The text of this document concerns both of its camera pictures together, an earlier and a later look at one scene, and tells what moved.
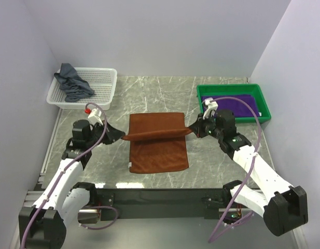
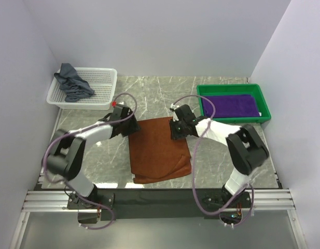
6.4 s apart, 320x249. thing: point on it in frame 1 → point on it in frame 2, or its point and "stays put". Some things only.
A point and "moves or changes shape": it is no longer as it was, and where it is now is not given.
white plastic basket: [102, 81] stays put
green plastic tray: [253, 89] stays put
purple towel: [240, 109] stays put
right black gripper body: [208, 127] → [178, 128]
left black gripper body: [98, 128] → [130, 125]
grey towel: [74, 87] stays put
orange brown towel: [157, 142] moves or changes shape
